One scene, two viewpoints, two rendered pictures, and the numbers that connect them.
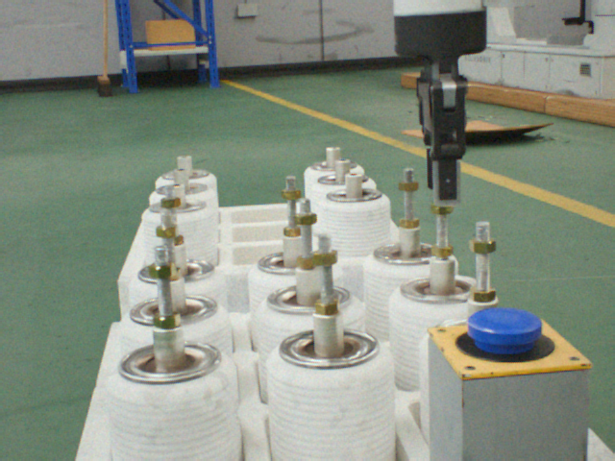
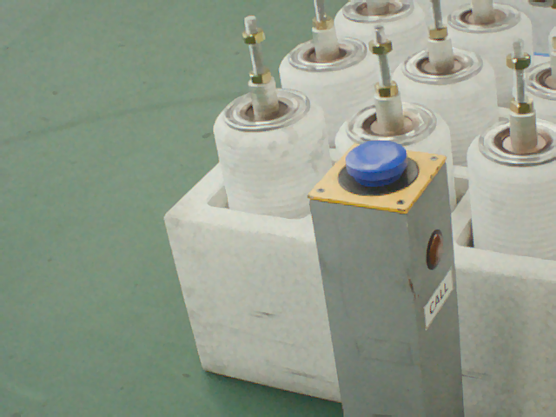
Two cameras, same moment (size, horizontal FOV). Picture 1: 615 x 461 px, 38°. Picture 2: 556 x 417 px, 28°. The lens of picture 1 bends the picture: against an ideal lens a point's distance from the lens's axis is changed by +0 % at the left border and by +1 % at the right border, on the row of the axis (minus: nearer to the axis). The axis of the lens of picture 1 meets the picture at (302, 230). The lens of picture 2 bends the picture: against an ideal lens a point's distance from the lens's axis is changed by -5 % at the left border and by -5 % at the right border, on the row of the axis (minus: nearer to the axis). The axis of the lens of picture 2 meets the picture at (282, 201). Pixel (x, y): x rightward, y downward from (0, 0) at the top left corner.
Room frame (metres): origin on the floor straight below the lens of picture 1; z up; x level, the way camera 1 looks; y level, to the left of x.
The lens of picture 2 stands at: (-0.07, -0.47, 0.68)
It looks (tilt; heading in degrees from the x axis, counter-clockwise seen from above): 30 degrees down; 40
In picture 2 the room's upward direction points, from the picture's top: 10 degrees counter-clockwise
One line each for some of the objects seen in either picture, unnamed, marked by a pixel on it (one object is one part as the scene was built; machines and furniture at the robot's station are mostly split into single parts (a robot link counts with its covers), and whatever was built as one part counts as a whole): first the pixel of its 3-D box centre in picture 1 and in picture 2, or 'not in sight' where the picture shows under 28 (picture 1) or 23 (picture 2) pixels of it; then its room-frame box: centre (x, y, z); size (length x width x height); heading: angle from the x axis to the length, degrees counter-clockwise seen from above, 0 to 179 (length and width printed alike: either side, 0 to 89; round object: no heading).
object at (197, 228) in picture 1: (183, 273); not in sight; (1.16, 0.16, 0.16); 0.10 x 0.10 x 0.18
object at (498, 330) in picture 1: (504, 334); (377, 167); (0.46, -0.11, 0.32); 0.04 x 0.04 x 0.02
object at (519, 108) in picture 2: (482, 294); (521, 104); (0.64, -0.13, 0.29); 0.02 x 0.02 x 0.01; 5
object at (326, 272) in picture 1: (326, 283); (383, 69); (0.63, -0.02, 0.30); 0.01 x 0.01 x 0.08; 19
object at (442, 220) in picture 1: (442, 230); not in sight; (0.76, -0.12, 0.31); 0.01 x 0.01 x 0.08; 5
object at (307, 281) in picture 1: (308, 285); (440, 53); (0.75, 0.00, 0.26); 0.02 x 0.02 x 0.03
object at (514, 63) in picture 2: (482, 245); (518, 60); (0.64, -0.13, 0.32); 0.02 x 0.02 x 0.01; 5
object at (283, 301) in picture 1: (309, 300); (442, 66); (0.75, 0.00, 0.25); 0.08 x 0.08 x 0.01
